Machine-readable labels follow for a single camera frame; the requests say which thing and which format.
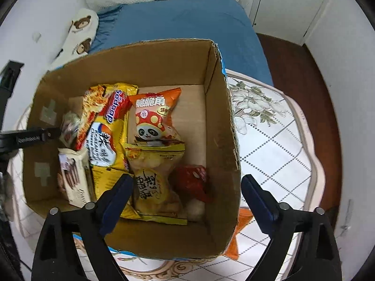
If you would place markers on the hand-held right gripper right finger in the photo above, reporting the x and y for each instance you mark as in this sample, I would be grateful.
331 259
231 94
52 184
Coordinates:
260 205

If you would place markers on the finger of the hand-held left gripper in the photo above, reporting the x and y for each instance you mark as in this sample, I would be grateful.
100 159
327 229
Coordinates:
29 138
10 76

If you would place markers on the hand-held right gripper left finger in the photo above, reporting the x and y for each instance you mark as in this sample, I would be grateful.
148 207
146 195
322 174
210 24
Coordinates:
117 202

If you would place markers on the grey-white snack packet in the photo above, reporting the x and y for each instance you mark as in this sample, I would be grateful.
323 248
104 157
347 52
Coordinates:
70 127

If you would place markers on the clear yellow snack packet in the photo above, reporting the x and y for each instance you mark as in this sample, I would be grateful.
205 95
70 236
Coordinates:
155 175

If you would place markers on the white chocolate wafer packet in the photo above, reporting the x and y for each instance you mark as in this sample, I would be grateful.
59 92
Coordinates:
74 175

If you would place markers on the yellow instant noodle packet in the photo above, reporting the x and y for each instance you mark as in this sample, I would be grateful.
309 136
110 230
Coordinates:
108 140

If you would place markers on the small red snack packet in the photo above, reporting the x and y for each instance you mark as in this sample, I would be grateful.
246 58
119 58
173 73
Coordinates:
190 180

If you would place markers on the orange panda snack packet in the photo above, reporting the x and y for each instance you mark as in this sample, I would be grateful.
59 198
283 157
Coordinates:
152 117

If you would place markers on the cardboard box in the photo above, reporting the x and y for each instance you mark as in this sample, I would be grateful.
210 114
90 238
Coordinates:
175 61

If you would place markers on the white diamond-pattern quilt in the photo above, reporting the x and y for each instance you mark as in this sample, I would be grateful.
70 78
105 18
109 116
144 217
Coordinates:
278 140

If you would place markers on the bear-print pillow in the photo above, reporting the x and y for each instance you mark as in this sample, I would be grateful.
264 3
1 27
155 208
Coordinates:
79 35

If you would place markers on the blue bed sheet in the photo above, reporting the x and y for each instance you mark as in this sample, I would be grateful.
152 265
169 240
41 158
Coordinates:
181 20

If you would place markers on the white door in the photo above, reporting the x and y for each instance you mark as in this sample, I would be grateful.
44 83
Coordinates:
281 5

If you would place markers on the white wall socket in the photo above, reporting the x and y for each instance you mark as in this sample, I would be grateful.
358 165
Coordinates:
36 36

